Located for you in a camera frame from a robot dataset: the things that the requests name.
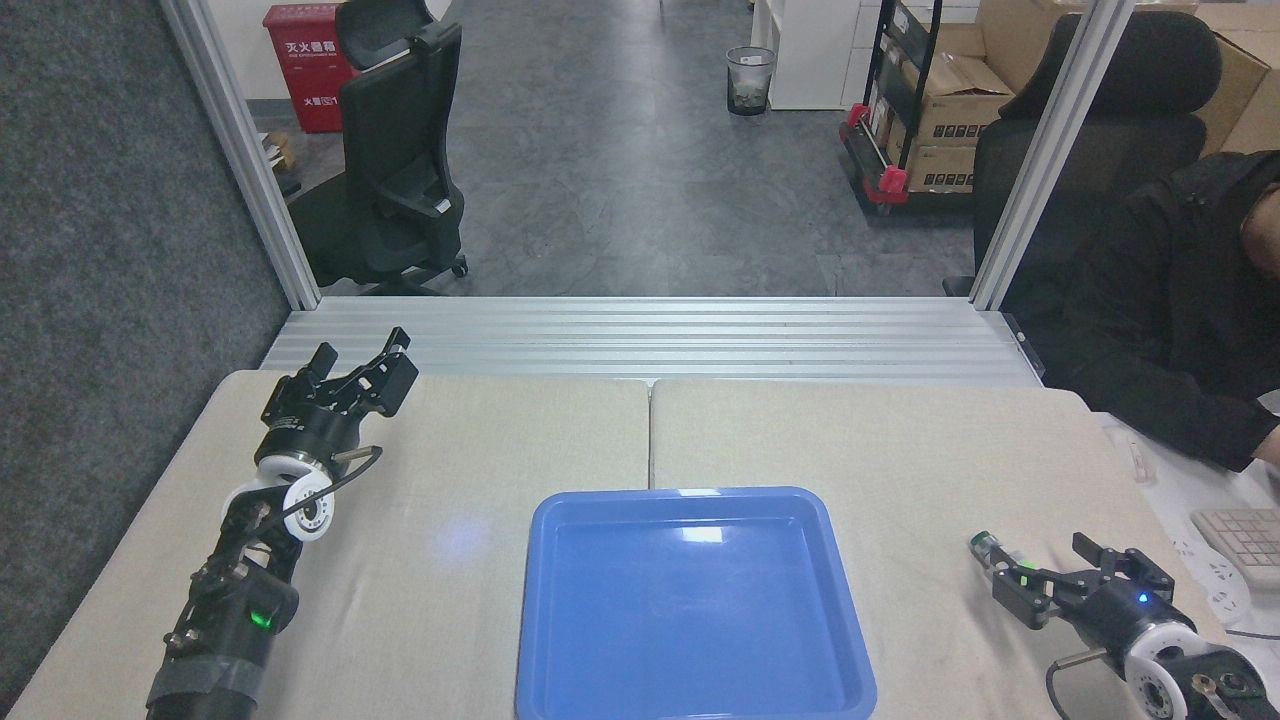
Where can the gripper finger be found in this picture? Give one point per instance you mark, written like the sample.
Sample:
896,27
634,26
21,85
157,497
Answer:
1035,598
322,362
1135,565
385,380

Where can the white power strip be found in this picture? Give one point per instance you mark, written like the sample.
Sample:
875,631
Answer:
1220,595

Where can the black cart with red corners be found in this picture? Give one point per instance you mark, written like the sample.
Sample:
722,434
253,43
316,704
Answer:
880,150

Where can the black office chair with armrests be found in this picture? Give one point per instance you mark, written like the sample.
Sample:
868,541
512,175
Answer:
395,170

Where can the flat cardboard box with label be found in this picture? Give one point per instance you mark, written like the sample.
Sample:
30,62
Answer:
940,168

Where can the black high-back office chair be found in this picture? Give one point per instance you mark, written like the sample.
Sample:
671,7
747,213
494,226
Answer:
1130,130

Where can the black mesh waste bin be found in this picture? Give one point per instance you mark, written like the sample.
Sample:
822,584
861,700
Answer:
750,82

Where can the beige keyboard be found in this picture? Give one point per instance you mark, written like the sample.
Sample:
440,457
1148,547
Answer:
1245,540

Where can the person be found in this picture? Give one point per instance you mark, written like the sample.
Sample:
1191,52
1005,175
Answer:
1170,300

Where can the switch part with green clip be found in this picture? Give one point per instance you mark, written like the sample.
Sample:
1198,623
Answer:
988,548

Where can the red fire extinguisher box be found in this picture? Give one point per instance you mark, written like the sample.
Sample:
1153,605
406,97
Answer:
305,65

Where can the blue plastic tray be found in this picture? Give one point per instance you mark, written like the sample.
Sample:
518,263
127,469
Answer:
690,620

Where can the black frame bracket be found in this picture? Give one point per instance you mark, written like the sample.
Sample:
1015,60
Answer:
1022,340

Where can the grey felt partition panel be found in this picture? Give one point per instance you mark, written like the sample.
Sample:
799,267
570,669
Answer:
110,300

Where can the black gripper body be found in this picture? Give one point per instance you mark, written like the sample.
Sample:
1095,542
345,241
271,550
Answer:
1130,612
312,425

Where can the person's hand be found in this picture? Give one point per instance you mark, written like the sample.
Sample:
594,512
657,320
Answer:
1270,450

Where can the silver aluminium frame post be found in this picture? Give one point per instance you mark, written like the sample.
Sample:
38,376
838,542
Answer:
245,160
1045,160

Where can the white cabinet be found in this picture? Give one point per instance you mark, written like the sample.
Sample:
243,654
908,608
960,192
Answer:
810,50

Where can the silver aluminium rail platform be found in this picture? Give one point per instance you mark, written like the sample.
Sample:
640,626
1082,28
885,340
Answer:
650,340

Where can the open cardboard box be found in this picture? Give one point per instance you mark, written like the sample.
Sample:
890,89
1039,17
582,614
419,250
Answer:
960,105

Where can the large brown cardboard box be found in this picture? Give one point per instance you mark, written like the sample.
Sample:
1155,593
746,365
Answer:
1240,90

